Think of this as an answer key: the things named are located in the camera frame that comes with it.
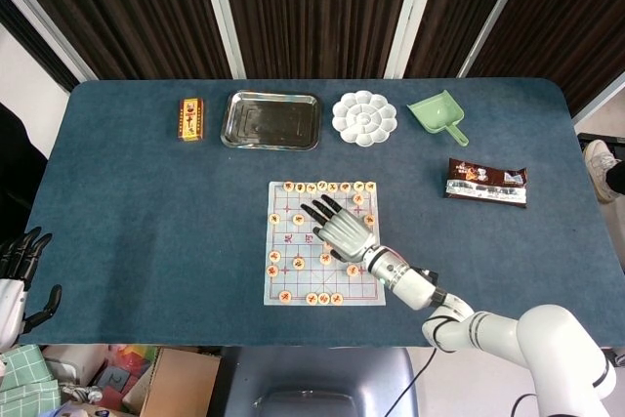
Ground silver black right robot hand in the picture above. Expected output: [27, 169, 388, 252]
[300, 194, 380, 265]

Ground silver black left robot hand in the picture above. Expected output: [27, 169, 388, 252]
[0, 226, 63, 353]

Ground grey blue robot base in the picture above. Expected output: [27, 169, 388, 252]
[222, 346, 417, 417]

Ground yellow red small box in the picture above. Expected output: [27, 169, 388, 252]
[177, 98, 207, 143]

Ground translucent paper xiangqi board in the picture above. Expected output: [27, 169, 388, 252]
[263, 180, 387, 308]

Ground green checkered cloth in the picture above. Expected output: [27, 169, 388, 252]
[0, 343, 63, 417]

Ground white box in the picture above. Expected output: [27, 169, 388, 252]
[42, 344, 106, 385]

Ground white flower-shaped paint palette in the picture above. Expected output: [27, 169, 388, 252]
[331, 89, 397, 147]

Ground coloured foam blocks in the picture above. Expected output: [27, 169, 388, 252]
[95, 346, 158, 406]

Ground black fabric object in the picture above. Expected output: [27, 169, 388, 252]
[0, 103, 50, 247]

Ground stainless steel tray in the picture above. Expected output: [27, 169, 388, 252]
[220, 90, 322, 152]

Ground blue felt tablecloth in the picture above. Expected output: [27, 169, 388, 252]
[26, 77, 619, 351]

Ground brown snack packet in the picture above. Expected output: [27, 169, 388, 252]
[442, 157, 530, 210]

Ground green plastic dustpan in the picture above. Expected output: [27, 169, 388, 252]
[406, 89, 471, 148]

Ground brown cardboard box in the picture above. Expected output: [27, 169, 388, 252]
[140, 347, 222, 417]

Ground dark brown pleated curtain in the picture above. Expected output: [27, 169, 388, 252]
[0, 0, 625, 118]

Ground white sneaker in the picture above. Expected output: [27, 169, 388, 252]
[582, 139, 622, 203]

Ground black trouser leg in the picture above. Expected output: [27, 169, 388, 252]
[604, 157, 625, 193]

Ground black cable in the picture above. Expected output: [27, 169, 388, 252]
[412, 346, 438, 382]

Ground white partition post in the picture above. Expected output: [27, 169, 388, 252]
[387, 0, 438, 80]
[0, 0, 102, 84]
[196, 0, 247, 80]
[456, 0, 536, 79]

